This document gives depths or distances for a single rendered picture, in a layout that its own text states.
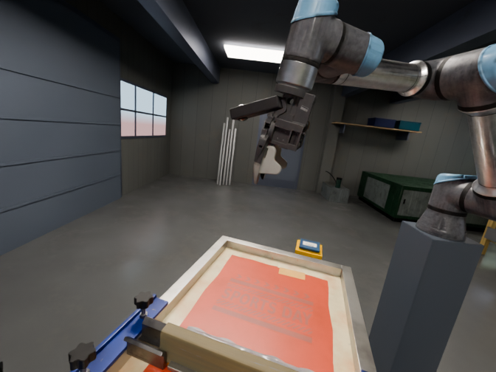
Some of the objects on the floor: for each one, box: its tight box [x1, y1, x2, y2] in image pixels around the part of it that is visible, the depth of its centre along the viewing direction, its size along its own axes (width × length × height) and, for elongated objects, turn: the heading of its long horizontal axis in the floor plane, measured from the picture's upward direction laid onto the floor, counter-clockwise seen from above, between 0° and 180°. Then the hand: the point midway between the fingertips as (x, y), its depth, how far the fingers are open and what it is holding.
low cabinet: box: [357, 171, 496, 233], centre depth 560 cm, size 212×185×80 cm
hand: (257, 175), depth 54 cm, fingers open, 4 cm apart
